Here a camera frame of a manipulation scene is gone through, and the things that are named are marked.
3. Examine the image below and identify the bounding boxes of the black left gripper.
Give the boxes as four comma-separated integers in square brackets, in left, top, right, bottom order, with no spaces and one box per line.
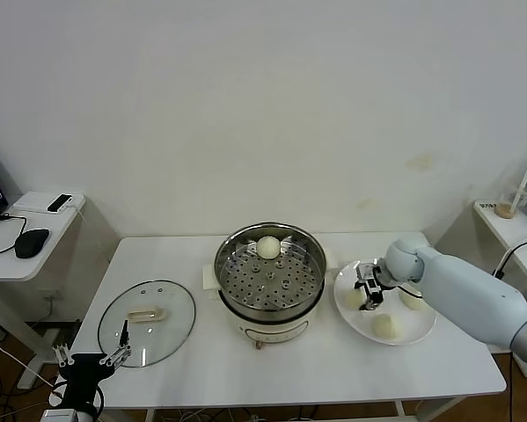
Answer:
[52,319,134,411]

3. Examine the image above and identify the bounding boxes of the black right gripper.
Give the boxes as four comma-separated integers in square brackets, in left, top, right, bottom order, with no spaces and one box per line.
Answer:
[355,258,387,312]

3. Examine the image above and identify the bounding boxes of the round glass pot lid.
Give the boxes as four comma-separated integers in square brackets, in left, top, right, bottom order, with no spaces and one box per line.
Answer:
[98,280,197,368]

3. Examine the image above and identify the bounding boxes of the perforated steel steamer basket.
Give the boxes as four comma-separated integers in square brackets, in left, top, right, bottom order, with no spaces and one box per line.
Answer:
[214,222,328,321]

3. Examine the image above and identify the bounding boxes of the white round plate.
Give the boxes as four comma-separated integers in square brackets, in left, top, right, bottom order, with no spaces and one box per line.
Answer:
[333,258,438,347]

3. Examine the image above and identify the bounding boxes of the white side table with laptop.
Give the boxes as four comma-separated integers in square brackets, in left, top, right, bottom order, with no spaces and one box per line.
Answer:
[0,189,88,390]

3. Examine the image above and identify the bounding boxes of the black computer mouse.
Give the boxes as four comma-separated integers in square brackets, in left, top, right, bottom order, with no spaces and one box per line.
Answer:
[15,228,51,259]

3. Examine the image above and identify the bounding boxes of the white side table with cup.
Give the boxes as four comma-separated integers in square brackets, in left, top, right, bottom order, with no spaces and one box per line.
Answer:
[472,200,527,379]

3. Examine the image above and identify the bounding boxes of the clear plastic drink cup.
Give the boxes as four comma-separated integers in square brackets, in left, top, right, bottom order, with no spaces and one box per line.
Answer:
[494,179,527,220]

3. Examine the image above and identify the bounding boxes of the flat white box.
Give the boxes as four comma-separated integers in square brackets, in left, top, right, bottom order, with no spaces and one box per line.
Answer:
[12,191,87,215]

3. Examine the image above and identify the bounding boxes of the white wall socket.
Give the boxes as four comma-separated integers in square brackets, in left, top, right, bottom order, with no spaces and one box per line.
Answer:
[38,287,66,317]

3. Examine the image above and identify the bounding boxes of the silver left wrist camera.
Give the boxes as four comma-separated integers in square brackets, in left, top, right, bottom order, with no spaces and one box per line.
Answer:
[42,409,77,422]

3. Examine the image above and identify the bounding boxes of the black white hanging cable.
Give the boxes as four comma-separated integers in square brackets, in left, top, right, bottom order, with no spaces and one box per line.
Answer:
[494,232,527,422]

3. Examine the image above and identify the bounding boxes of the black laptop cable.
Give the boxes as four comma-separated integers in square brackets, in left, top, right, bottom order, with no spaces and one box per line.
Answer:
[0,212,29,263]

